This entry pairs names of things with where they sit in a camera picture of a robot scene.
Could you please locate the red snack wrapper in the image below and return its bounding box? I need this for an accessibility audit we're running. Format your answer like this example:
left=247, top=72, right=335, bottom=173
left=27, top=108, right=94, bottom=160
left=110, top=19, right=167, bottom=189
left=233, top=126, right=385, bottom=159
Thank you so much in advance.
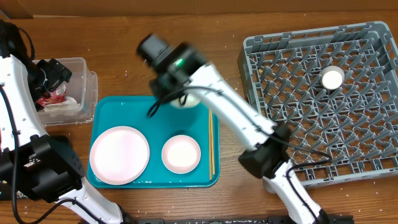
left=37, top=85, right=67, bottom=106

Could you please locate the pale green bowl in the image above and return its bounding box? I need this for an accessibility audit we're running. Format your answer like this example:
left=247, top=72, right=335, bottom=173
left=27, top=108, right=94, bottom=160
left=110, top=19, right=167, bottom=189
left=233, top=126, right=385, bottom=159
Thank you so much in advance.
left=170, top=95, right=200, bottom=109

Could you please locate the white napkin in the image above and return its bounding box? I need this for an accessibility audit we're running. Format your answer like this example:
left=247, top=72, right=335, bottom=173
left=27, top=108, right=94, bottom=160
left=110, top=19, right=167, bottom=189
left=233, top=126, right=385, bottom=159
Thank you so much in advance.
left=44, top=96, right=80, bottom=113

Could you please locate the wooden chopstick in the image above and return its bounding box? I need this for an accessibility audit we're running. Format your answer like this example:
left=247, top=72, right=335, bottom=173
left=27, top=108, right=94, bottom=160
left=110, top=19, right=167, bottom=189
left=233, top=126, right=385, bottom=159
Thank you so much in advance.
left=209, top=110, right=215, bottom=179
left=208, top=109, right=213, bottom=180

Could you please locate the small white plate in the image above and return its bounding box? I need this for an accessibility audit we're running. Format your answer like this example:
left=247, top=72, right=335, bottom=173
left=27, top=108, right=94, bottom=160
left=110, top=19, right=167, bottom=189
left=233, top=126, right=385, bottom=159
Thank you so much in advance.
left=162, top=135, right=201, bottom=174

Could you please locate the large pink plate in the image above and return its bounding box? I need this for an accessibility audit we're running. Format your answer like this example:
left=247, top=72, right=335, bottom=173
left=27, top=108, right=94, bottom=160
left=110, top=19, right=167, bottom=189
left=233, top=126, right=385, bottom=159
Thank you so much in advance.
left=90, top=126, right=150, bottom=185

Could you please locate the white upturned cup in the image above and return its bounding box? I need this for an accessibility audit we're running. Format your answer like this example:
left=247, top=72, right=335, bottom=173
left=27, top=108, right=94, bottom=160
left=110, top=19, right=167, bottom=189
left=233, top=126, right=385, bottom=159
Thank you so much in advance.
left=320, top=65, right=345, bottom=90

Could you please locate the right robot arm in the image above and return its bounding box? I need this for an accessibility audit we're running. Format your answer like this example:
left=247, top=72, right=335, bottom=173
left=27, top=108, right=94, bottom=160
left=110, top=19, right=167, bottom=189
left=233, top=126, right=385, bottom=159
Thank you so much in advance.
left=137, top=34, right=330, bottom=223

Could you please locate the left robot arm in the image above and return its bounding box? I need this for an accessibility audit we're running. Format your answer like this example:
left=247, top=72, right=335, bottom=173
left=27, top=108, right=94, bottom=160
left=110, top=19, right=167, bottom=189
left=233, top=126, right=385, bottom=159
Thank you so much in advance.
left=1, top=21, right=133, bottom=223

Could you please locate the black waste tray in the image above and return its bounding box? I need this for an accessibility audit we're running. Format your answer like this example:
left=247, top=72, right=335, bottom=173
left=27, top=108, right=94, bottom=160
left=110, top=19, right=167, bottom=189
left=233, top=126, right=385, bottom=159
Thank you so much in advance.
left=16, top=136, right=84, bottom=202

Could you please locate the grey dishwasher rack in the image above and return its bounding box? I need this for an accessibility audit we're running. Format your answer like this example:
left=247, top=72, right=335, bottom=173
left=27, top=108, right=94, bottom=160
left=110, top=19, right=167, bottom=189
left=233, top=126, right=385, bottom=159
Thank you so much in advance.
left=238, top=21, right=397, bottom=187

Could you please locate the clear plastic bin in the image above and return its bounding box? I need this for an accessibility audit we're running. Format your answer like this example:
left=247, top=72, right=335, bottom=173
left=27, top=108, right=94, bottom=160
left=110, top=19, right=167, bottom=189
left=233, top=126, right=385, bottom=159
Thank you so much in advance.
left=38, top=57, right=98, bottom=126

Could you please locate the teal plastic tray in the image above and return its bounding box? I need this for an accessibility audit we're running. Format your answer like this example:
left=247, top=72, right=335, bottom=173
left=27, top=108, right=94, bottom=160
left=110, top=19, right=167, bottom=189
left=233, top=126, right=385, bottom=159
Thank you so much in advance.
left=91, top=96, right=220, bottom=189

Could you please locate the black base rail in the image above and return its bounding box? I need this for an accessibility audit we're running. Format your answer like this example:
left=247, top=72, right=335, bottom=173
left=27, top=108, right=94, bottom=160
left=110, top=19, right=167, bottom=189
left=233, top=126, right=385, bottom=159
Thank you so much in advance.
left=133, top=215, right=354, bottom=224

